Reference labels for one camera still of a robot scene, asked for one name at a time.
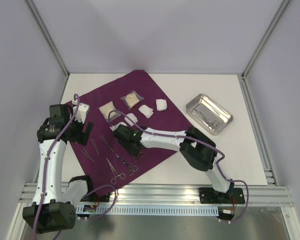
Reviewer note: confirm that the right side aluminium rail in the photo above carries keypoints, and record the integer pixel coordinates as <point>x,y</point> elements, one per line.
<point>258,134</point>

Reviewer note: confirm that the steel forceps ring handles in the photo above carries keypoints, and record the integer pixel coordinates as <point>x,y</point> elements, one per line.
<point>116,175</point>

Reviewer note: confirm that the small surgical scissors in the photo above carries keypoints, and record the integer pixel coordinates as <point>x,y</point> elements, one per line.
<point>131,169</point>

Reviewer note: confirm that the aluminium frame post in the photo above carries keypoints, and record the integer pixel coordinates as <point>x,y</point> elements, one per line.
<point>266,36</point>
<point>46,35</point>

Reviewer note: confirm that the right aluminium frame post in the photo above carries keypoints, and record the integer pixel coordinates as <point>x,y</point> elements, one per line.
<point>266,36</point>

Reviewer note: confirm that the gauze packet left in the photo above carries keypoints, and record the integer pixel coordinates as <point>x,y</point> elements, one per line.
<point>109,111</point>

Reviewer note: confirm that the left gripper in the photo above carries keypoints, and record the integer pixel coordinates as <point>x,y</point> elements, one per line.
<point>81,137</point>

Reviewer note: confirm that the purple cloth mat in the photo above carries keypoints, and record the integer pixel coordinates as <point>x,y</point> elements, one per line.
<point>99,89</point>

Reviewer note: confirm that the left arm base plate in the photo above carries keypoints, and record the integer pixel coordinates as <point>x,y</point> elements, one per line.
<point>93,197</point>

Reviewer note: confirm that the slotted cable duct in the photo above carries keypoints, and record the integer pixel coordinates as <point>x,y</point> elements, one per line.
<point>149,210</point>

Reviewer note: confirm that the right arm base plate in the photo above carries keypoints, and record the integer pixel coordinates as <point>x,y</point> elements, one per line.
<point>207,195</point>

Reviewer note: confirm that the white cotton pad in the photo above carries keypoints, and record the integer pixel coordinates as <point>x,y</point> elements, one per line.
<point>146,111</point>
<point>161,104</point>
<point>131,119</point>

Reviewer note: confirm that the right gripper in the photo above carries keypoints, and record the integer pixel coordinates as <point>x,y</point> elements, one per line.
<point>129,147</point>

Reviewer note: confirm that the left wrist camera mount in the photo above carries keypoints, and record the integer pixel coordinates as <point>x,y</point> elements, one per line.
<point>81,114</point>

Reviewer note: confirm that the gauze packet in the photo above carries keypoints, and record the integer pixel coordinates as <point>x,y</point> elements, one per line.
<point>109,111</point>
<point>132,99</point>

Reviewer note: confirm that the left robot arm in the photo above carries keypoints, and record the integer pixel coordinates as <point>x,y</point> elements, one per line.
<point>52,209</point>

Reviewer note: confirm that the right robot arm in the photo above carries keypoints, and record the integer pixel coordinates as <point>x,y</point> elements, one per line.
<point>198,150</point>

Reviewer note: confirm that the gauze packet right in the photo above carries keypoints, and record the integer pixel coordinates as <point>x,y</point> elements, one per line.
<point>132,99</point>

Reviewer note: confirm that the steel tweezers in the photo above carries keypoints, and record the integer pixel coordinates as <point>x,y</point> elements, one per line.
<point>105,141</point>
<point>95,146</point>
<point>87,155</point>

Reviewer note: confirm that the steel instrument tray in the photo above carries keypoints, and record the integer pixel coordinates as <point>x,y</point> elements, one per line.
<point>210,109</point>

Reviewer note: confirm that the left aluminium frame post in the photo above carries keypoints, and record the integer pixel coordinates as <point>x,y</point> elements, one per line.
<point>46,35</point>

